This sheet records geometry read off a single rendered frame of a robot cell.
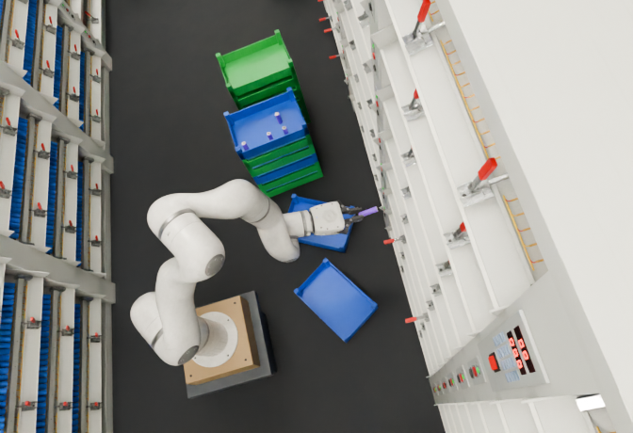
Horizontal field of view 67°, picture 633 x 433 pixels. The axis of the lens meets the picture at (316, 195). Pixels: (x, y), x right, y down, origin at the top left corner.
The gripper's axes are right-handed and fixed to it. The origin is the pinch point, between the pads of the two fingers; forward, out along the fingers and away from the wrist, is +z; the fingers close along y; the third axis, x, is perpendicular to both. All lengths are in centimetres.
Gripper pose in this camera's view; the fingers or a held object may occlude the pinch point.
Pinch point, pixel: (356, 215)
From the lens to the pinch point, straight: 158.8
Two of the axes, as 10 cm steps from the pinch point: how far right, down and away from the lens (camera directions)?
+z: 9.7, -1.5, 1.8
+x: -0.9, 4.4, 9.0
